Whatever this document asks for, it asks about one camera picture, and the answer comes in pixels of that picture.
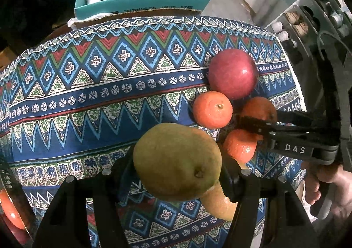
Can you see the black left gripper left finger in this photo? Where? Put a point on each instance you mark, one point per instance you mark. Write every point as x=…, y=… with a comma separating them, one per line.
x=65, y=223

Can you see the orange tangerine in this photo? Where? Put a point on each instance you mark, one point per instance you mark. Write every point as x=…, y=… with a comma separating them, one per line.
x=212, y=110
x=241, y=145

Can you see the green pear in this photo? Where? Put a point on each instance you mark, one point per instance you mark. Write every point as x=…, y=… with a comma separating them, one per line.
x=176, y=163

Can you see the red apple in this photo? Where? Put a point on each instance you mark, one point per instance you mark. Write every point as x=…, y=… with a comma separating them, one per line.
x=233, y=73

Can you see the patterned blue tablecloth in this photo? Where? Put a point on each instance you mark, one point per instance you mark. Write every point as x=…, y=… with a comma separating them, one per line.
x=73, y=105

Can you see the person's right hand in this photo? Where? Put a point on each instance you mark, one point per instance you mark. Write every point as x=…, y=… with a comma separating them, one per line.
x=334, y=173

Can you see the yellow mango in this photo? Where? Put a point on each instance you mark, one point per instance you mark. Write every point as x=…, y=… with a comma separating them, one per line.
x=217, y=204

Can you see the teal cardboard box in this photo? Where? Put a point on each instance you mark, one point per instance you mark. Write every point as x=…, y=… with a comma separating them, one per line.
x=84, y=10

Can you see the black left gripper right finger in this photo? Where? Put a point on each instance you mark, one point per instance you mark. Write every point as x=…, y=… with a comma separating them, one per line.
x=286, y=223

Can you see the grey shoe rack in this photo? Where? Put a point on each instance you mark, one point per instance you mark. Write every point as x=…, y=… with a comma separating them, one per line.
x=304, y=22

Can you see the orange fruit in bowl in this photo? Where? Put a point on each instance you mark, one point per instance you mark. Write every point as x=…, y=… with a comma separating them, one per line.
x=10, y=210

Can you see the glass fruit bowl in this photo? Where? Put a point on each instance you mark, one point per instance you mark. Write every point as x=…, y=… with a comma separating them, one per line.
x=12, y=236

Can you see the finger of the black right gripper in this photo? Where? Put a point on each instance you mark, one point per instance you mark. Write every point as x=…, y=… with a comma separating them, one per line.
x=300, y=118
x=257, y=126

